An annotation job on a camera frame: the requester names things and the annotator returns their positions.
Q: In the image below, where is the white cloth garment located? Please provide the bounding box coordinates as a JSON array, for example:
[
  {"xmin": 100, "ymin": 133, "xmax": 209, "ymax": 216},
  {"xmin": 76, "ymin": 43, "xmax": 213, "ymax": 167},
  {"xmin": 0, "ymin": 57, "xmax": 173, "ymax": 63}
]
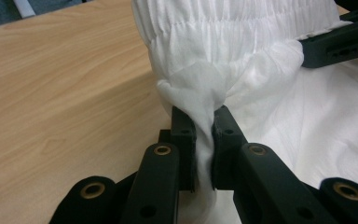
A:
[{"xmin": 131, "ymin": 0, "xmax": 358, "ymax": 224}]

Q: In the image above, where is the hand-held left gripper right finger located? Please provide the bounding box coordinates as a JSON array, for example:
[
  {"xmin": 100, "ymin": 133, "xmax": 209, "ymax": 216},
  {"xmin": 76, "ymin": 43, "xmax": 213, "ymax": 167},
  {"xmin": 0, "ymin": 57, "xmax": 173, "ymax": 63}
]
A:
[{"xmin": 211, "ymin": 105, "xmax": 250, "ymax": 190}]

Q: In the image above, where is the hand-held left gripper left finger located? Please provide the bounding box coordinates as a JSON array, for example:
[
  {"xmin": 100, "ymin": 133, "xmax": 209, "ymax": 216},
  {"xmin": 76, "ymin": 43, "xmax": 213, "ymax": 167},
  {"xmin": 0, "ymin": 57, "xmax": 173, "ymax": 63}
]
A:
[{"xmin": 171, "ymin": 105, "xmax": 198, "ymax": 192}]

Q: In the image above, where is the white desk frame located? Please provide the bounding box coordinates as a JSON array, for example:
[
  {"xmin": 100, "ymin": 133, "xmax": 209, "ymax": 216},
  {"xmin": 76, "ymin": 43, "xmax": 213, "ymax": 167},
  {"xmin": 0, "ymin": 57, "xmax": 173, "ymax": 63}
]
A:
[{"xmin": 12, "ymin": 0, "xmax": 37, "ymax": 19}]

